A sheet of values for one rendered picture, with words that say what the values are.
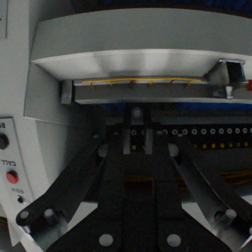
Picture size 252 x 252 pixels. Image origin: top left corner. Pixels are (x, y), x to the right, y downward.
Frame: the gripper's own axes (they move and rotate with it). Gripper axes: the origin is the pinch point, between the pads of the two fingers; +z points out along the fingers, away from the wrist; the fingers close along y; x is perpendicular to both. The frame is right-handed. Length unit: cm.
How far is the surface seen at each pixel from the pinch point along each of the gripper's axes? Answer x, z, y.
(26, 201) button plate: -6.4, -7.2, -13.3
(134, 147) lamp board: -8.5, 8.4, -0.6
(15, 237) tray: -14.6, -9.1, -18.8
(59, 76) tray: 6.6, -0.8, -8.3
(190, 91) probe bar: 4.3, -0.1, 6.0
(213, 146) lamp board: -8.6, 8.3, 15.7
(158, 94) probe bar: 4.1, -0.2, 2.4
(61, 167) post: -4.0, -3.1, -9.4
